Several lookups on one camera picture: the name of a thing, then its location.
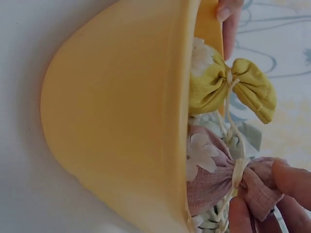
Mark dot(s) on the pink floral sachet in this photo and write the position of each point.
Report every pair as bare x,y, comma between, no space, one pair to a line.
209,179

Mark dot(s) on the yellow-green floral sachet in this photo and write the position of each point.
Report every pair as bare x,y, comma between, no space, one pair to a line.
209,92

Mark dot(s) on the person's right hand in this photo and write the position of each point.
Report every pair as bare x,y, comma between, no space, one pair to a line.
291,213

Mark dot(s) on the person's left fingers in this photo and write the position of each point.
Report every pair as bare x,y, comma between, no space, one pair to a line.
229,31

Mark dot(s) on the person's left hand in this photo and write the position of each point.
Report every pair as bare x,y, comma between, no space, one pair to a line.
229,31

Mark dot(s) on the yellow plastic bowl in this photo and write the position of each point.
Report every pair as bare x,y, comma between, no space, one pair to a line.
116,97

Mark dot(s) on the person's right fingers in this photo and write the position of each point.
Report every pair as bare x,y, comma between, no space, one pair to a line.
291,216

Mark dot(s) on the person's right thumb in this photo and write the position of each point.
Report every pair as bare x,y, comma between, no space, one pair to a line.
294,178

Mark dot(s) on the pale green floral sachet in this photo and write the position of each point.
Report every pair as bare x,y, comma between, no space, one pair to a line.
206,222
250,136

